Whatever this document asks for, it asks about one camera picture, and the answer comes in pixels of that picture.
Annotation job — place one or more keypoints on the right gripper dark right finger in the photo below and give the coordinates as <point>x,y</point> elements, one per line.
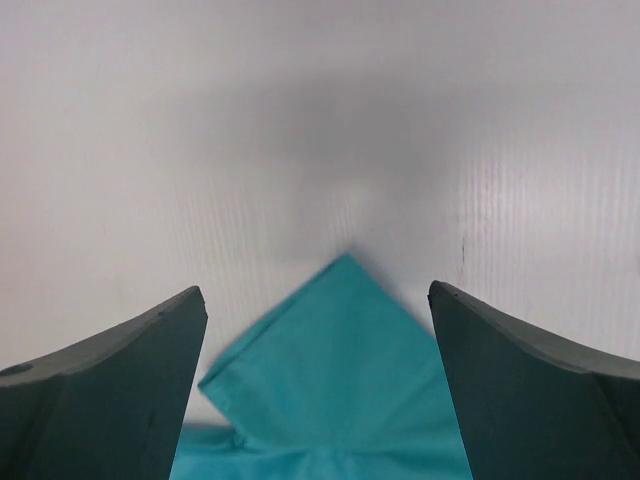
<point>530,403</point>

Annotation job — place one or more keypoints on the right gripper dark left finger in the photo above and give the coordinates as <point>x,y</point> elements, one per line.
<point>108,407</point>

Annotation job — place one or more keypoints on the teal t shirt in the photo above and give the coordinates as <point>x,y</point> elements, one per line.
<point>338,381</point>

